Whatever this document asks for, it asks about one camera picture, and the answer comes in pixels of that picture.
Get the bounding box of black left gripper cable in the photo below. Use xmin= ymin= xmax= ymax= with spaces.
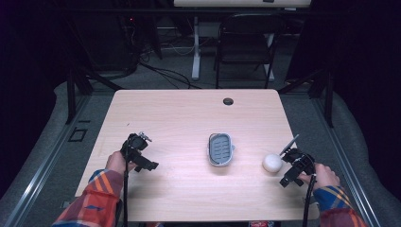
xmin=123 ymin=148 xmax=130 ymax=227

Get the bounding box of white desk top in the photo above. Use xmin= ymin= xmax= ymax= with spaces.
xmin=173 ymin=0 xmax=313 ymax=9

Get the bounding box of person's left hand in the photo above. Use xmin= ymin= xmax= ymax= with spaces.
xmin=105 ymin=150 xmax=138 ymax=176

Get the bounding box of grey soap dish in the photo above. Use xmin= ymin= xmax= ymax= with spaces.
xmin=206 ymin=131 xmax=236 ymax=167

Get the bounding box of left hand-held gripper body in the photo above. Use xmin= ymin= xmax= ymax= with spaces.
xmin=120 ymin=131 xmax=153 ymax=164

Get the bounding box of white desk leg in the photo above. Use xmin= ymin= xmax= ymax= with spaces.
xmin=190 ymin=15 xmax=203 ymax=81

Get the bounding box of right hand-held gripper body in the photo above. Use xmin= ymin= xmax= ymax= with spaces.
xmin=279 ymin=133 xmax=317 ymax=176

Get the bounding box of black floor cable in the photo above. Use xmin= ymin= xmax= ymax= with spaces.
xmin=138 ymin=61 xmax=202 ymax=90

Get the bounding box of round white soap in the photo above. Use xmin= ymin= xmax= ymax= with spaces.
xmin=262 ymin=152 xmax=284 ymax=174

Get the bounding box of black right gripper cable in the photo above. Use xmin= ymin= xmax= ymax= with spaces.
xmin=301 ymin=172 xmax=318 ymax=227

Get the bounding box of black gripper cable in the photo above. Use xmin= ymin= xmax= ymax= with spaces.
xmin=123 ymin=148 xmax=130 ymax=227
xmin=301 ymin=172 xmax=318 ymax=227

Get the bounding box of person's right hand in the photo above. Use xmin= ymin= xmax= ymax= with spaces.
xmin=297 ymin=163 xmax=341 ymax=191

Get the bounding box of aluminium floor rail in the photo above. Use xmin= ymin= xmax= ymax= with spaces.
xmin=2 ymin=94 xmax=93 ymax=227
xmin=310 ymin=96 xmax=382 ymax=227

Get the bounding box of black metal stand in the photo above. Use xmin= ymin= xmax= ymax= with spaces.
xmin=64 ymin=67 xmax=124 ymax=125
xmin=277 ymin=68 xmax=335 ymax=129

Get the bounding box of black folding chair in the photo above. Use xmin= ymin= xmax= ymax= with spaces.
xmin=215 ymin=12 xmax=287 ymax=90

